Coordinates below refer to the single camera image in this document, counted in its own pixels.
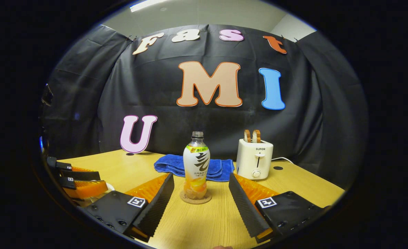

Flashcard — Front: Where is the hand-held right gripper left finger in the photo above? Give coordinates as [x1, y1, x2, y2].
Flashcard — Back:
[84, 173, 175, 242]

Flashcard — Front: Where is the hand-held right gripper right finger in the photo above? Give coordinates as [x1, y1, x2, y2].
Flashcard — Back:
[229, 173, 331, 243]

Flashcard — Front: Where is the white teacup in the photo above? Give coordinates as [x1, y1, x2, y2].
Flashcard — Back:
[86, 183, 116, 205]

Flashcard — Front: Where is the round cork coaster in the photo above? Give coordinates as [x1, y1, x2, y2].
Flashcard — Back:
[180, 190, 212, 205]

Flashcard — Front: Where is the orange and white water bottle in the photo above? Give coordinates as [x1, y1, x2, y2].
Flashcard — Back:
[183, 131, 211, 200]

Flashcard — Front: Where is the blue folded towel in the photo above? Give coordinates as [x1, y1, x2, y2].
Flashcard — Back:
[154, 154, 235, 182]

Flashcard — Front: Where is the white toaster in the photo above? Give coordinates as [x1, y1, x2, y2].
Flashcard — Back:
[236, 139, 274, 180]

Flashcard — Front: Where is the black backdrop cloth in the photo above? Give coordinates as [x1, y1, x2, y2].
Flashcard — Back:
[40, 24, 369, 191]

